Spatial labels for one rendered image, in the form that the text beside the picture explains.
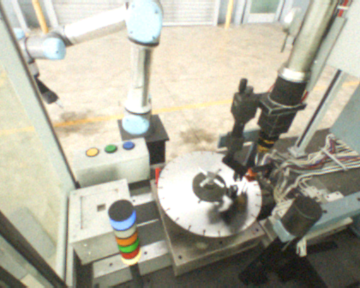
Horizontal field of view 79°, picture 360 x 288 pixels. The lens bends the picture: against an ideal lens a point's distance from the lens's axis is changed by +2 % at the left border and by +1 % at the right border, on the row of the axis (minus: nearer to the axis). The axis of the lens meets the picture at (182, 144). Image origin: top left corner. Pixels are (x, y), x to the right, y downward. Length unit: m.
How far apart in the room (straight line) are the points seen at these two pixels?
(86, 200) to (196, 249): 0.38
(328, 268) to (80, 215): 0.76
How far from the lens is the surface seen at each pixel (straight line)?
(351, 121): 0.57
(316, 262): 0.85
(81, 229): 0.73
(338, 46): 0.56
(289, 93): 0.58
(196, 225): 0.64
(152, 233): 0.84
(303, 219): 0.53
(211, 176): 0.67
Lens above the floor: 1.51
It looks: 41 degrees down
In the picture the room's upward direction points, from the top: 5 degrees clockwise
